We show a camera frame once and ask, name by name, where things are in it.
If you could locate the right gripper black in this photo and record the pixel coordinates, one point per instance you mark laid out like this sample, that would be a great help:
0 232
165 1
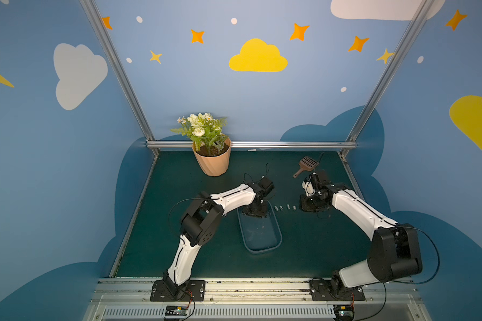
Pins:
312 202

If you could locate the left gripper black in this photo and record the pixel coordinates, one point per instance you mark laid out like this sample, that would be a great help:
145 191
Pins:
258 206

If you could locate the clear plastic storage box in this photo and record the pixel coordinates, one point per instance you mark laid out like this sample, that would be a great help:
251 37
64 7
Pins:
260 234

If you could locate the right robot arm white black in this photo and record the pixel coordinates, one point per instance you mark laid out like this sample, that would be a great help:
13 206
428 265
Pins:
394 252

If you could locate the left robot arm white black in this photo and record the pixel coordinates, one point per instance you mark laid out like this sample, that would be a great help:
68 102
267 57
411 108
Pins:
200 222

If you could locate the small brown slotted scoop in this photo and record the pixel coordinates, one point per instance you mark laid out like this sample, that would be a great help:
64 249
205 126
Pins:
306 164

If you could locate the green table mat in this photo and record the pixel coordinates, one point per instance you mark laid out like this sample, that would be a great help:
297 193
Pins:
314 244

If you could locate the terracotta flower pot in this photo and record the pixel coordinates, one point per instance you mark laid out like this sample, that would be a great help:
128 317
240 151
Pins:
214 166

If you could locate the white flowers green plant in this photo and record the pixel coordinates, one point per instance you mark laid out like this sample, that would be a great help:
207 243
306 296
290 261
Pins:
205 133

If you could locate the right controller board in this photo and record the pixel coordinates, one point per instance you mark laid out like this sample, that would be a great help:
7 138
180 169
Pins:
343 313

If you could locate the controller board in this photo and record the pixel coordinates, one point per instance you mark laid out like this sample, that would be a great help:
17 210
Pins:
175 312
343 313

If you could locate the aluminium back crossbar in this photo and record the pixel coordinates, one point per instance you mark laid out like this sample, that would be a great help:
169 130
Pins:
258 144

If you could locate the left controller board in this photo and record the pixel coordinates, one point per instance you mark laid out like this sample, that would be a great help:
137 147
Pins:
175 312

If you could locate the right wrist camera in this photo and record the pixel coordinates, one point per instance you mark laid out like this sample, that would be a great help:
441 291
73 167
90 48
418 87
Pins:
316 182

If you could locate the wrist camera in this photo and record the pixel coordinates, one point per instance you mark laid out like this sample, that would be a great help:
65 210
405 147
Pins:
263 187
316 182

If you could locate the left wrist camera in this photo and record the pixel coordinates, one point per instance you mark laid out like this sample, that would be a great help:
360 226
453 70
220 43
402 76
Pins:
263 187

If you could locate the right aluminium frame post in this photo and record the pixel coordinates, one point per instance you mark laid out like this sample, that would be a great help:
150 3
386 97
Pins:
411 33

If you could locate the aluminium frame post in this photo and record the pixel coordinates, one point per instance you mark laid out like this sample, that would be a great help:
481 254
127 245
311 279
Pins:
92 12
411 33

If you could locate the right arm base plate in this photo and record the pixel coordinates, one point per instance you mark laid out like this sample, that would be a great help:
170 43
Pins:
333 290

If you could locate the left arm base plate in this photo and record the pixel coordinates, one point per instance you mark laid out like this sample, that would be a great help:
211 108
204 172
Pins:
166 291

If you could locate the aluminium front rail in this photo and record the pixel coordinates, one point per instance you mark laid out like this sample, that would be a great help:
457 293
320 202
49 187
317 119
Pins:
252 299

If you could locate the left aluminium frame post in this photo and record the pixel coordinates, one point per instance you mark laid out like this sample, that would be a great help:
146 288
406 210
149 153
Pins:
92 12

